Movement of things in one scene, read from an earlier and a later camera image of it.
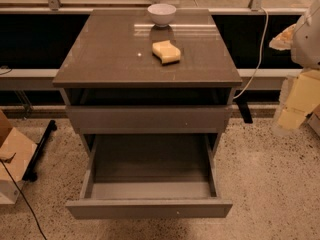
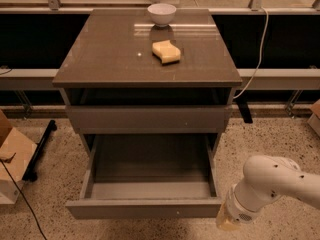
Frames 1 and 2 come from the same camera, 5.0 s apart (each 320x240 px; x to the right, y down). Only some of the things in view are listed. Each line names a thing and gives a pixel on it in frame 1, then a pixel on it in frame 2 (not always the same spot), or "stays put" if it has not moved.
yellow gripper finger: (284, 40) → (224, 222)
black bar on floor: (31, 171) stays put
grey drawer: (150, 175) stays put
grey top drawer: (153, 119) stays put
